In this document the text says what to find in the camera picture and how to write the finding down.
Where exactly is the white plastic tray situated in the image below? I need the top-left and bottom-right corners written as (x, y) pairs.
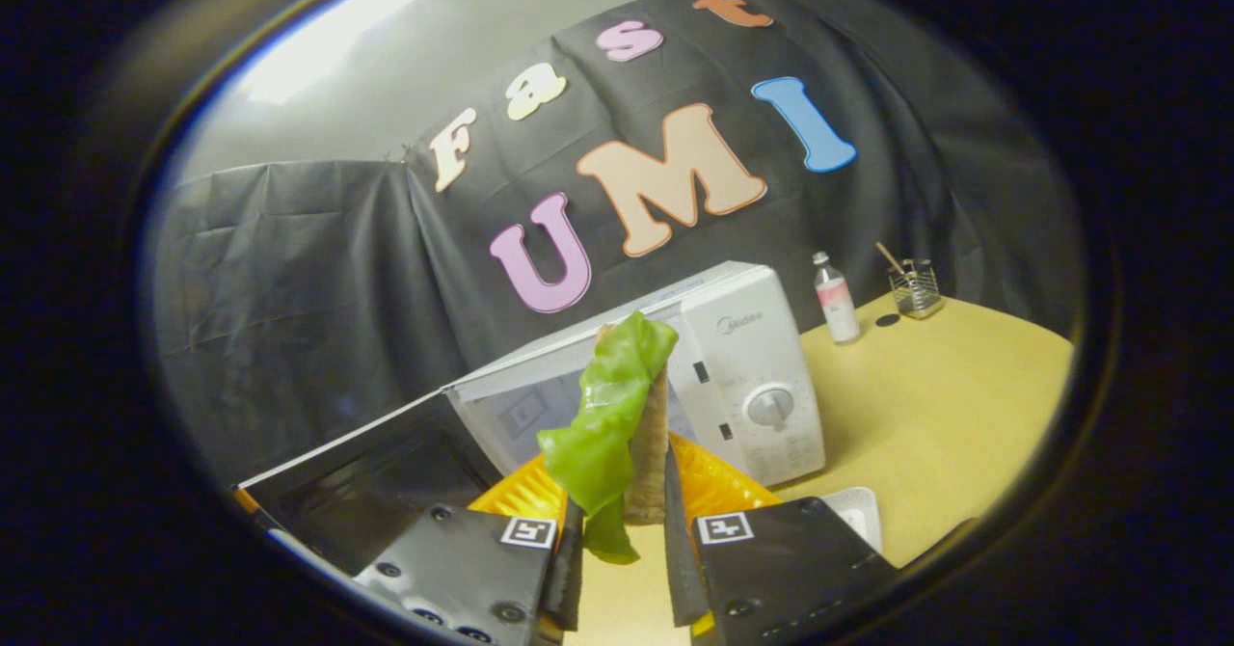
top-left (819, 487), bottom-right (883, 552)

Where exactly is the white microwave oven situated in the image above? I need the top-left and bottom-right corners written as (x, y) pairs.
top-left (234, 260), bottom-right (827, 579)

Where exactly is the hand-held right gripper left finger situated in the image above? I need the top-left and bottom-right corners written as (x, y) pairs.
top-left (352, 453), bottom-right (586, 645)

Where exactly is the small clear glass cup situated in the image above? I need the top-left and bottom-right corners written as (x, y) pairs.
top-left (887, 258), bottom-right (944, 320)

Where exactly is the lettuce sandwich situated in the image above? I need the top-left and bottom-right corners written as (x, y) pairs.
top-left (537, 311), bottom-right (680, 566)

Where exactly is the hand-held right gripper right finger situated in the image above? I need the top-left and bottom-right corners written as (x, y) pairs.
top-left (663, 432), bottom-right (898, 645)

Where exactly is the small clear bottle pink label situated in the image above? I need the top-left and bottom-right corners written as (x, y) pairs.
top-left (812, 251), bottom-right (862, 344)

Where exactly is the black backdrop cloth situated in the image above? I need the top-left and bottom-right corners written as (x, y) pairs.
top-left (154, 0), bottom-right (1086, 493)

